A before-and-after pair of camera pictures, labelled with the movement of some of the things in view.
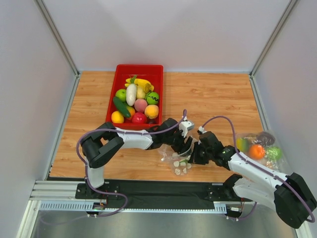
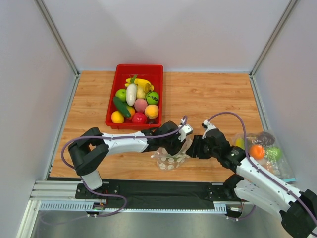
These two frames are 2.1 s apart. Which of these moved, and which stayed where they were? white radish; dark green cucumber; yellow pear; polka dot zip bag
Moved: polka dot zip bag
Stayed: dark green cucumber; white radish; yellow pear
